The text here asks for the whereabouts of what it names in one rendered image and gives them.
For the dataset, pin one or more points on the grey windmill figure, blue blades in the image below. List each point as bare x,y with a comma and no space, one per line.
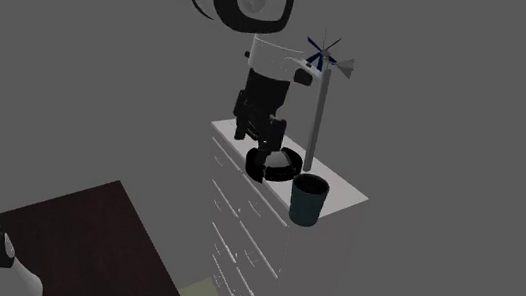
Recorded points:
316,123

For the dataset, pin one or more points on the dark teal cup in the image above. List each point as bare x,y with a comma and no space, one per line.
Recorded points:
308,203

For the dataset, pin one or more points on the grey chest of drawers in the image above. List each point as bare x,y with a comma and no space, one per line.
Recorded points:
253,244

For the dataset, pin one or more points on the black round dish, white dome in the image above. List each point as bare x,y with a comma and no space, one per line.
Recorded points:
285,169

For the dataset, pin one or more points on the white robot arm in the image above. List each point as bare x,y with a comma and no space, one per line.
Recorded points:
267,57

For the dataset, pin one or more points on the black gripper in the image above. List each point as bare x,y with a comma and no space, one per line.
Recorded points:
266,91

